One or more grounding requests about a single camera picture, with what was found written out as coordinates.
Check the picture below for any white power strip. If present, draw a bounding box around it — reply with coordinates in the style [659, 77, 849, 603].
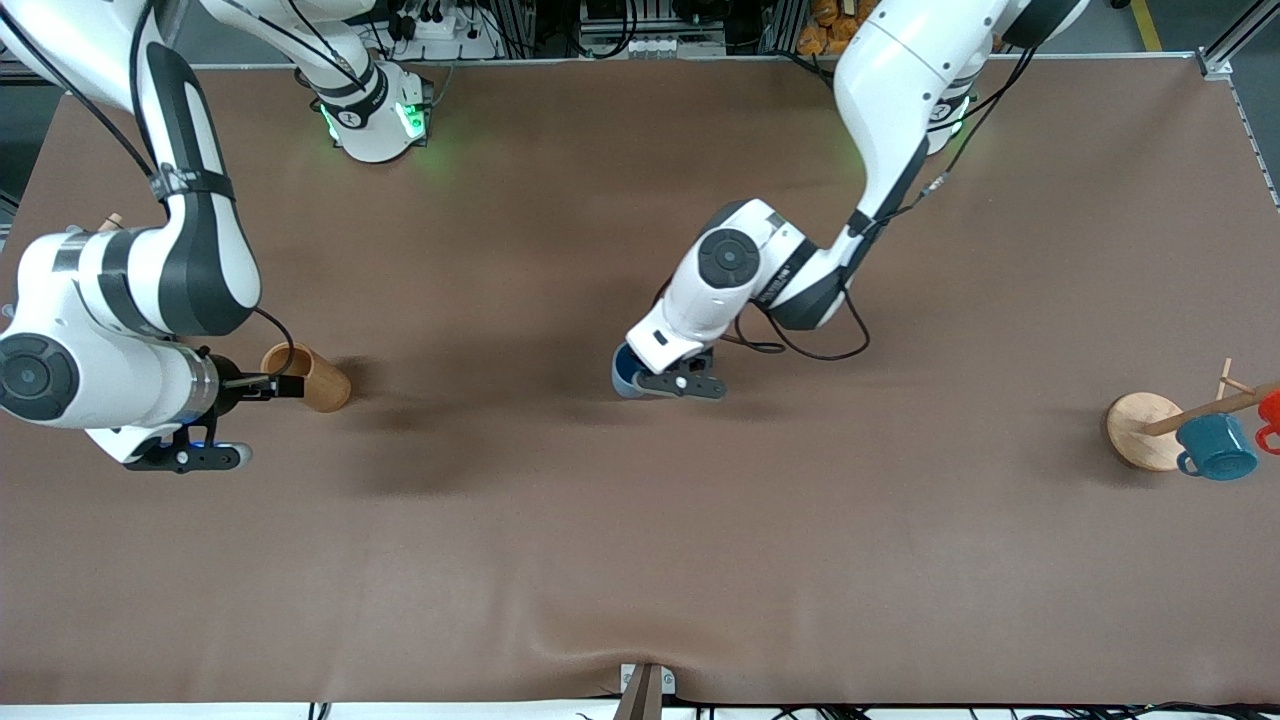
[385, 5, 501, 61]

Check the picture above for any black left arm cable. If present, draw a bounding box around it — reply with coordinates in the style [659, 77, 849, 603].
[655, 45, 1036, 363]

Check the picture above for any light blue cup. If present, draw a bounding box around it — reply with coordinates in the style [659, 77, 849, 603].
[611, 342, 656, 400]

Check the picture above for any brown wooden cylinder holder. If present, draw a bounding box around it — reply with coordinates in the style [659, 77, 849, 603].
[262, 342, 352, 413]

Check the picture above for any teal enamel mug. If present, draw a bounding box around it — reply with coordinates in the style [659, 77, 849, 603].
[1175, 413, 1260, 482]

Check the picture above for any aluminium frame post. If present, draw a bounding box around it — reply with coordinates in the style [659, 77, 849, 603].
[1195, 0, 1280, 81]

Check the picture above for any wooden mug tree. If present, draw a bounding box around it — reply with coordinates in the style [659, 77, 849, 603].
[1105, 358, 1280, 472]

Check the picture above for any orange packaged snacks pile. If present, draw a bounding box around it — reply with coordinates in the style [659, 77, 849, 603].
[797, 0, 851, 56]

